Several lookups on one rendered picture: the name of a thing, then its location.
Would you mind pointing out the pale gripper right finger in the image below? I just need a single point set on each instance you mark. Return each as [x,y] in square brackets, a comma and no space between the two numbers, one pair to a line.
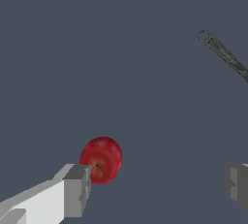
[238,185]

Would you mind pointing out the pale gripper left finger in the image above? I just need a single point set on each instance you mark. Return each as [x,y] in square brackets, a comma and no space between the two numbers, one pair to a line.
[48,198]

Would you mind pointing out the red apple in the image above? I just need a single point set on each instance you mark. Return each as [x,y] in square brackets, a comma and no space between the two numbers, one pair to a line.
[103,156]

